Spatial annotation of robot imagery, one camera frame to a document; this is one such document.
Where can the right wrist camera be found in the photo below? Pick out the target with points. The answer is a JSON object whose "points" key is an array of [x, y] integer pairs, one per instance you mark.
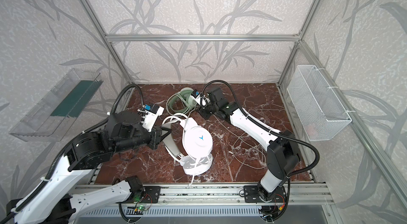
{"points": [[200, 98]]}

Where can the white wire mesh basket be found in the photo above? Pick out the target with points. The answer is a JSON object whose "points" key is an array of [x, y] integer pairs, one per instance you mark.
{"points": [[318, 107]]}

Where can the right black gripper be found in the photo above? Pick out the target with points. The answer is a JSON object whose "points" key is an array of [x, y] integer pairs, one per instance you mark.
{"points": [[206, 109]]}

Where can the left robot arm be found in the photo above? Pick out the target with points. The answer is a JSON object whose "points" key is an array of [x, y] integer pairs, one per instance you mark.
{"points": [[51, 203]]}

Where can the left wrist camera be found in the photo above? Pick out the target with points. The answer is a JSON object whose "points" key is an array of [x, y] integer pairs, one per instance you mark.
{"points": [[149, 114]]}

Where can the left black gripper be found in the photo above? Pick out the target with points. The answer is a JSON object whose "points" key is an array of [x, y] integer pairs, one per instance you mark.
{"points": [[154, 134]]}

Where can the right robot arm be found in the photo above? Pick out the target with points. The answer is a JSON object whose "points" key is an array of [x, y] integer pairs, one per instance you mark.
{"points": [[283, 152]]}

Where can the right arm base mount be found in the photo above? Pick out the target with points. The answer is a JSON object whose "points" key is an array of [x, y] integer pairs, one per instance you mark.
{"points": [[254, 194]]}

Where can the clear plastic wall bin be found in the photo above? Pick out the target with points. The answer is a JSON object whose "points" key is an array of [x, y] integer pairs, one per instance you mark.
{"points": [[54, 115]]}

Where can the mint green headphones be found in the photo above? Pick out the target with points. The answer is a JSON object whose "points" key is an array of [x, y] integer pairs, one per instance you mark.
{"points": [[181, 102]]}

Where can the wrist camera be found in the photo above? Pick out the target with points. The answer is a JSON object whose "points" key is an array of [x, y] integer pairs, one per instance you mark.
{"points": [[200, 98], [149, 114]]}

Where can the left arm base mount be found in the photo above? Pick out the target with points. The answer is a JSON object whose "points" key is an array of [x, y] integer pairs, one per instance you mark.
{"points": [[146, 194]]}

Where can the white headphones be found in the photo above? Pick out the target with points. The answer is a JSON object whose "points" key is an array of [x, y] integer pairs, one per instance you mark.
{"points": [[196, 141]]}

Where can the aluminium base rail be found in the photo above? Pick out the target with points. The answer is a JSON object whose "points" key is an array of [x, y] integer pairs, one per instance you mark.
{"points": [[233, 194]]}

